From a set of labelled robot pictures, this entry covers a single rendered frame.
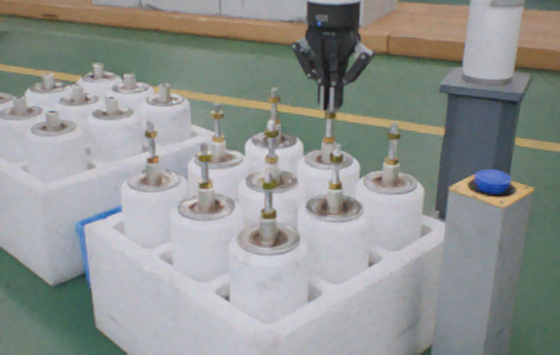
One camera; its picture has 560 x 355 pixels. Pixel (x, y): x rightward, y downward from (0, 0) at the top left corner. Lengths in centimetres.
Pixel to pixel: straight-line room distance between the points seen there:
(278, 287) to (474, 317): 24
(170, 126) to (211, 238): 49
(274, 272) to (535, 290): 60
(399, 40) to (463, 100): 154
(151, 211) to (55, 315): 30
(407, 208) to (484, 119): 41
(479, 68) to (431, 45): 150
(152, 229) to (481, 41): 69
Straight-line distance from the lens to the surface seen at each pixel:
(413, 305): 97
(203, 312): 82
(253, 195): 91
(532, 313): 118
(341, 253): 85
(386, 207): 92
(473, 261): 82
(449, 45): 277
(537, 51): 273
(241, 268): 78
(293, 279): 78
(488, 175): 81
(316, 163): 100
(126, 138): 124
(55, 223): 118
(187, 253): 86
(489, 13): 127
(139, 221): 95
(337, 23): 93
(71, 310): 116
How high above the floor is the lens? 64
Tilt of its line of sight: 22 degrees down
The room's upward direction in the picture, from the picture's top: straight up
